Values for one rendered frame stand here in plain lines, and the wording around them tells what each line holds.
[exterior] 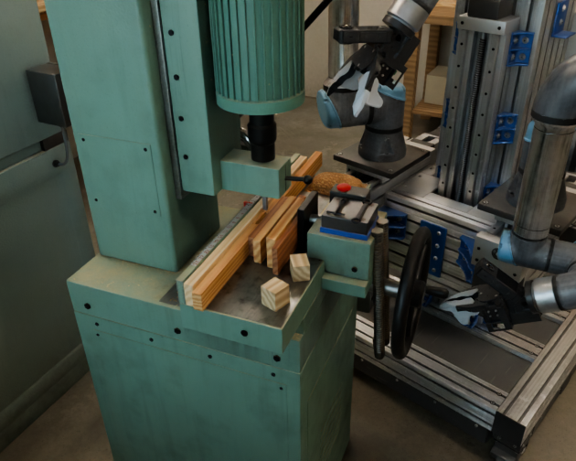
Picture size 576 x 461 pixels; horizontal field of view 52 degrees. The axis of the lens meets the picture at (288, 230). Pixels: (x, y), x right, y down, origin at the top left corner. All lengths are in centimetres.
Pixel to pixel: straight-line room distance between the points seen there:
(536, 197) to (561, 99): 21
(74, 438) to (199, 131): 128
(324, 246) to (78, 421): 129
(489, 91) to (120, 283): 108
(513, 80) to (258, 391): 109
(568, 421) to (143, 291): 151
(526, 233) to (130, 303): 87
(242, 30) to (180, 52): 15
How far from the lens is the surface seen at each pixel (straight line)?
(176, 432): 158
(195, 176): 126
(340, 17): 170
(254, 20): 107
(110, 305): 139
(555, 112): 122
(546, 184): 130
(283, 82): 112
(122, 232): 140
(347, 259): 120
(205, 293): 109
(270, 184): 122
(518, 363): 210
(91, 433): 217
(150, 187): 128
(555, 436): 221
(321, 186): 146
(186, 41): 116
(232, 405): 140
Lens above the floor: 159
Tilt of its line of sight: 32 degrees down
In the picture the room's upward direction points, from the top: 1 degrees counter-clockwise
